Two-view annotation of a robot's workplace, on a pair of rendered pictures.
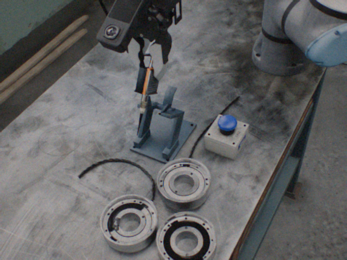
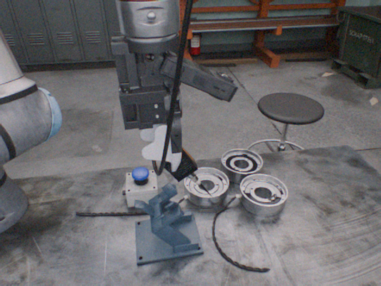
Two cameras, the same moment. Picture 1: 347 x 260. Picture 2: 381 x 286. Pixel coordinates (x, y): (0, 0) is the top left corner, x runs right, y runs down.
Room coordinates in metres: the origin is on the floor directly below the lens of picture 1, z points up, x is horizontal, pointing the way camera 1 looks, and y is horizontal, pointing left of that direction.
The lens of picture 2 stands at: (0.86, 0.34, 1.29)
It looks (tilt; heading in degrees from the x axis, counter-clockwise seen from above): 34 degrees down; 227
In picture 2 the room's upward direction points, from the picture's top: straight up
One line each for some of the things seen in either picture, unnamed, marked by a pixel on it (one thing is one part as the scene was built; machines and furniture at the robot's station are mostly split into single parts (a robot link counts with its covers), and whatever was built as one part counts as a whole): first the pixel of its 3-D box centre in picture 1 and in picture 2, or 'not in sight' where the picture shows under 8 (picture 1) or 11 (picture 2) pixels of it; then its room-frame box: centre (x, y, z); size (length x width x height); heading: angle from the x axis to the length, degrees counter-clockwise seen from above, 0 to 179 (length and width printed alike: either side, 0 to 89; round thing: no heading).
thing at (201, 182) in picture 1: (184, 185); (206, 187); (0.48, -0.01, 0.82); 0.08 x 0.08 x 0.02
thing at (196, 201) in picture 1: (184, 184); (206, 187); (0.48, -0.01, 0.82); 0.10 x 0.10 x 0.04
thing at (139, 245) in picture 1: (130, 224); (262, 195); (0.40, 0.09, 0.82); 0.10 x 0.10 x 0.04
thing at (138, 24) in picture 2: not in sight; (149, 18); (0.63, 0.02, 1.22); 0.08 x 0.08 x 0.05
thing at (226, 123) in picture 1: (226, 128); (141, 179); (0.59, -0.11, 0.85); 0.04 x 0.04 x 0.05
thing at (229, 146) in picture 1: (227, 134); (139, 187); (0.60, -0.12, 0.82); 0.08 x 0.07 x 0.05; 146
